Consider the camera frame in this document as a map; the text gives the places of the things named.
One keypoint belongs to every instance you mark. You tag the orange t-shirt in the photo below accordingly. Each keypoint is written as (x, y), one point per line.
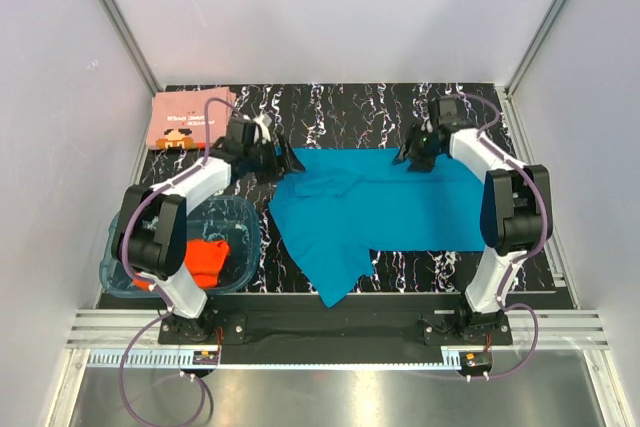
(205, 260)

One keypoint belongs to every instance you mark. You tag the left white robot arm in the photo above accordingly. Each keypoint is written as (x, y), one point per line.
(150, 239)

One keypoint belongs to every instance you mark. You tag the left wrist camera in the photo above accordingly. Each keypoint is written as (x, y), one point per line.
(263, 132)

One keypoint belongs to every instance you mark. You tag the blue t-shirt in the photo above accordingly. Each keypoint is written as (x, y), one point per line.
(349, 202)

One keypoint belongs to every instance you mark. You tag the pink folded t-shirt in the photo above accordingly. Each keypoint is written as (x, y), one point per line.
(177, 120)

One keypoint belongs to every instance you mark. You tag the left aluminium frame post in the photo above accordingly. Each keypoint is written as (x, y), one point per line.
(132, 47)

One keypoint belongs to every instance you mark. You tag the connector box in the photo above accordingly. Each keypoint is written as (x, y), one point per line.
(480, 360)
(206, 357)

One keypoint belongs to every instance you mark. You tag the clear blue plastic bin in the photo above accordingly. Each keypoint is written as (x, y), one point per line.
(231, 219)

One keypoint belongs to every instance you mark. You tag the front aluminium rail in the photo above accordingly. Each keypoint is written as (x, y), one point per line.
(548, 329)

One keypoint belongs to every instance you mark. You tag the right aluminium frame post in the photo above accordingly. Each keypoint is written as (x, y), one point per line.
(542, 32)

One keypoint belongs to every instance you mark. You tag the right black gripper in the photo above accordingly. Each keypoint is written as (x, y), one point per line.
(413, 150)

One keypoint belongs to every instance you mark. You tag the right connector box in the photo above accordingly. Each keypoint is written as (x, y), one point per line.
(480, 360)

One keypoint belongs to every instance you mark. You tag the left connector box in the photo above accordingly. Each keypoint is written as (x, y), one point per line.
(206, 357)

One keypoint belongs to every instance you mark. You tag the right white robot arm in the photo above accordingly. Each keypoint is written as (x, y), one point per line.
(516, 217)

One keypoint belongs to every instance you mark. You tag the aluminium frame post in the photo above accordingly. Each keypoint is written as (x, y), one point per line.
(542, 32)
(132, 47)

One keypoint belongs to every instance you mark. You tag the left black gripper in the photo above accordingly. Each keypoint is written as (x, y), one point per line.
(279, 158)

